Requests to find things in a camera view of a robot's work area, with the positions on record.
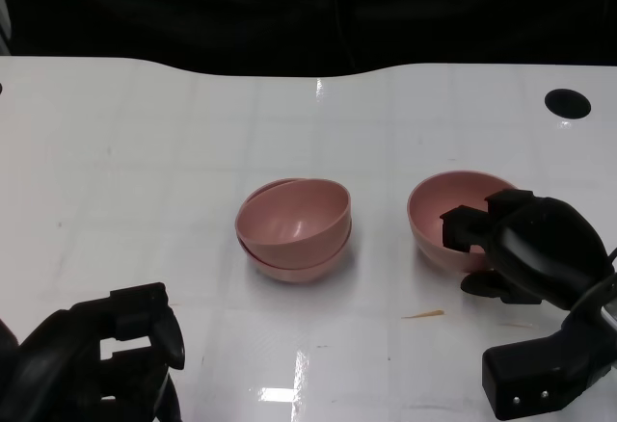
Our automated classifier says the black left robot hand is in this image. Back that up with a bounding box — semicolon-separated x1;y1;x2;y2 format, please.
0;281;187;422

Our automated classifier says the pink plastic bowl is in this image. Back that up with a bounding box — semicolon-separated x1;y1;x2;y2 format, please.
234;178;352;262
407;170;520;277
240;179;354;283

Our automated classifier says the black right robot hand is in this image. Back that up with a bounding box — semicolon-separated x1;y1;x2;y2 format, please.
441;189;613;310

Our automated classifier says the thin orange wood sliver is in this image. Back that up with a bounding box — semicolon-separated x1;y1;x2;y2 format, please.
401;309;445;321

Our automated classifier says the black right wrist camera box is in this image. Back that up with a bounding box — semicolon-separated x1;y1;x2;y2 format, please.
481;330;604;418

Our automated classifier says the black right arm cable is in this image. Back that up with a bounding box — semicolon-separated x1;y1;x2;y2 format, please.
568;247;617;320

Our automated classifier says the black round table grommet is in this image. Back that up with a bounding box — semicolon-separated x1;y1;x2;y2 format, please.
544;88;592;119

